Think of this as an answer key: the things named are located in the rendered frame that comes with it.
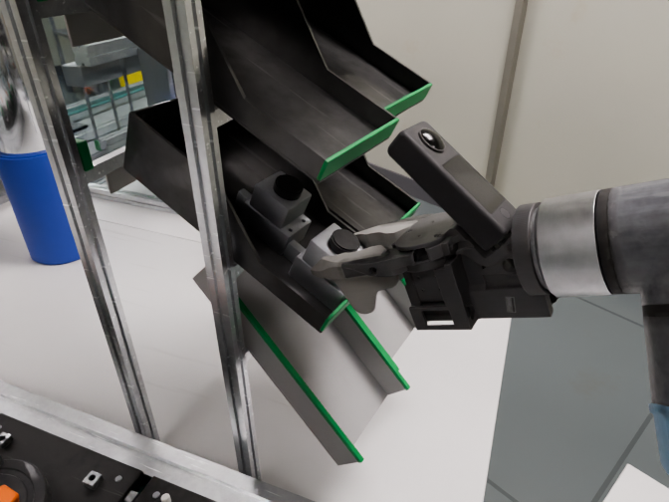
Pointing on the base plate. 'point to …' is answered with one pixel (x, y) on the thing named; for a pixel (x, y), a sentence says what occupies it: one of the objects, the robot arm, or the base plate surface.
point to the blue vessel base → (38, 208)
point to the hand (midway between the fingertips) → (334, 251)
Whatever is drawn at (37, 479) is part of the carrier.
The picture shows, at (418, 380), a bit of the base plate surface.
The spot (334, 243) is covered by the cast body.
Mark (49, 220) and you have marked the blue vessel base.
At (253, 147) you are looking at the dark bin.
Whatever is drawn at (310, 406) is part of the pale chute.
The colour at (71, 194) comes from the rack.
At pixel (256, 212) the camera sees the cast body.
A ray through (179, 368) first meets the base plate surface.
